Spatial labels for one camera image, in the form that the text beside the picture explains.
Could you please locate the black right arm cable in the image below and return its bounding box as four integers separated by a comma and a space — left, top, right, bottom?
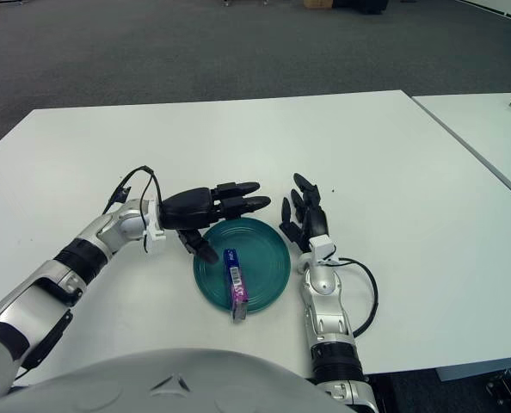
328, 256, 379, 339

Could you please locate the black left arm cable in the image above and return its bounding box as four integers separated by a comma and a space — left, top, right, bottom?
104, 165, 162, 255

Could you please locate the black table foot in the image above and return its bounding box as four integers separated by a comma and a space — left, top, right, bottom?
485, 369, 511, 404

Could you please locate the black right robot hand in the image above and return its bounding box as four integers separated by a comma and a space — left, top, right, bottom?
280, 172, 329, 255

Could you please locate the teal round plate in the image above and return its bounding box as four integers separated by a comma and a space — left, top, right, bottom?
193, 217, 292, 314

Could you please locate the blue gum pack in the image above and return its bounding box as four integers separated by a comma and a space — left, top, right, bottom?
223, 248, 250, 323

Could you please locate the silver robot torso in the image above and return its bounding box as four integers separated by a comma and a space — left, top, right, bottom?
0, 347, 360, 413

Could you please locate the white neighbouring table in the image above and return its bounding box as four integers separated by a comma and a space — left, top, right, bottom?
411, 91, 511, 207

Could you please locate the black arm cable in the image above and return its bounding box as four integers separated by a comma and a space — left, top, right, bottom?
104, 165, 162, 255
328, 256, 379, 339

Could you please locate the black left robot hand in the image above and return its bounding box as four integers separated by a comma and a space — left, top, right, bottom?
158, 181, 273, 264

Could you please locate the black furniture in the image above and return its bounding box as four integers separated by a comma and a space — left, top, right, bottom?
330, 0, 390, 12

